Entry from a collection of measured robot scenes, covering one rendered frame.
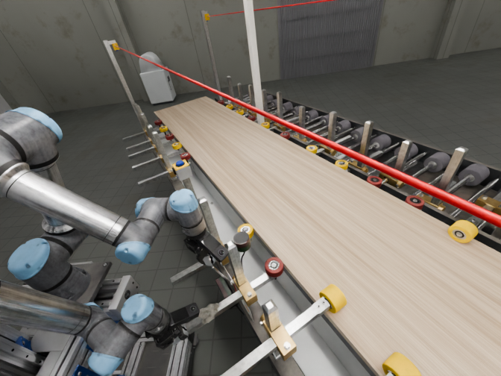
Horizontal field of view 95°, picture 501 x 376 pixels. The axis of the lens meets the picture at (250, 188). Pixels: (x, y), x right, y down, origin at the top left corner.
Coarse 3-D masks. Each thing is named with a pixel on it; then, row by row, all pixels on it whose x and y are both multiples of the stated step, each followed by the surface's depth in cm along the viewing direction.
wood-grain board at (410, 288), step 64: (192, 128) 230; (256, 128) 210; (256, 192) 139; (320, 192) 131; (384, 192) 124; (320, 256) 100; (384, 256) 96; (448, 256) 92; (384, 320) 78; (448, 320) 75
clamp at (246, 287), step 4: (236, 284) 98; (244, 284) 97; (248, 284) 97; (240, 288) 96; (244, 288) 96; (248, 288) 96; (252, 288) 96; (244, 292) 95; (252, 292) 94; (244, 296) 93; (252, 296) 93; (256, 296) 94; (244, 300) 97; (248, 300) 92; (252, 300) 94; (256, 300) 96; (248, 304) 94
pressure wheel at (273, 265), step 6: (270, 258) 101; (276, 258) 101; (270, 264) 99; (276, 264) 99; (282, 264) 98; (270, 270) 97; (276, 270) 96; (282, 270) 97; (270, 276) 98; (276, 276) 97
